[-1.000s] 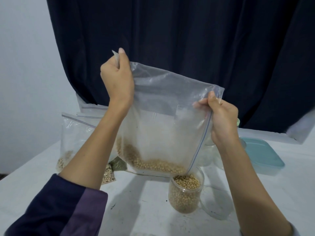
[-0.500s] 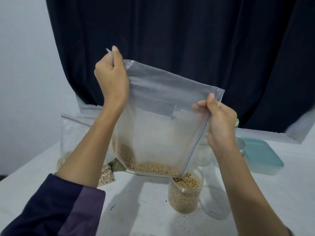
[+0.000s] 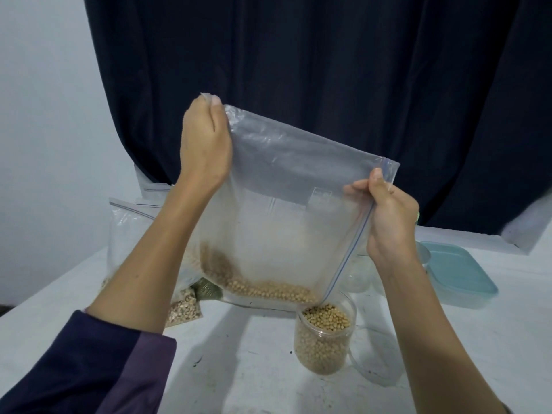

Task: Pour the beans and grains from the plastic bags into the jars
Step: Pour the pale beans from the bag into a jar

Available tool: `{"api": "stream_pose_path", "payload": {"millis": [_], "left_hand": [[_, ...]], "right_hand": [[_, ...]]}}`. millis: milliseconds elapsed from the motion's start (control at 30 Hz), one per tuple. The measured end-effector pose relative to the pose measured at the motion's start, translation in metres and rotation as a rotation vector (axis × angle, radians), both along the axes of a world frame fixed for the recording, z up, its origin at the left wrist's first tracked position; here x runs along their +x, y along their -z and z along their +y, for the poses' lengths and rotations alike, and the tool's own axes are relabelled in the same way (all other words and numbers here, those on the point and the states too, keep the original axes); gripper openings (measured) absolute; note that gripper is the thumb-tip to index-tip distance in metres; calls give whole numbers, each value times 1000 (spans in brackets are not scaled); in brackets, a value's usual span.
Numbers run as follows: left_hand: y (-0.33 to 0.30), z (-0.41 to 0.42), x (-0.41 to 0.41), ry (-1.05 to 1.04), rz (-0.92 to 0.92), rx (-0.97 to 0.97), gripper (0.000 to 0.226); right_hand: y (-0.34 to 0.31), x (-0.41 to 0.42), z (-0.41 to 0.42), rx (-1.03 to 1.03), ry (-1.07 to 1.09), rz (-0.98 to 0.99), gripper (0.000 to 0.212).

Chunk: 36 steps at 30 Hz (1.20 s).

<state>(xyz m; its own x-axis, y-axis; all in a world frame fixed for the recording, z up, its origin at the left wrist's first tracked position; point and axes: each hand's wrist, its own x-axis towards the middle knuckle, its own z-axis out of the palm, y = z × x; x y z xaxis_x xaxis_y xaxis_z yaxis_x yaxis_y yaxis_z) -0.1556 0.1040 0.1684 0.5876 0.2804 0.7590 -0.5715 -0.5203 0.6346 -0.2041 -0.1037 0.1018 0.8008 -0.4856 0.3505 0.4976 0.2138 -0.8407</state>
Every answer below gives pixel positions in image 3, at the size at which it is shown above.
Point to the person's left hand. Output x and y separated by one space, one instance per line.
205 146

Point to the person's right hand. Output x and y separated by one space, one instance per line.
395 224

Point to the clear zip bag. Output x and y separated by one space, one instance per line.
153 192

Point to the clear bag with soybeans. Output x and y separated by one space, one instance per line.
276 220

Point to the zip bag of grains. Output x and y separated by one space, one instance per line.
125 237

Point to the clear round lid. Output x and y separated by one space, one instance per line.
378 353

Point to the pile of yellow soybeans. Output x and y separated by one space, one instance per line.
259 290

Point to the person's right forearm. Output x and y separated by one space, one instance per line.
431 340

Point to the person's left forearm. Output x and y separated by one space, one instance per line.
147 271

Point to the teal lidded plastic container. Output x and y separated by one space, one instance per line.
461 273

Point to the dark navy curtain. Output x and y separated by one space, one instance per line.
302 64

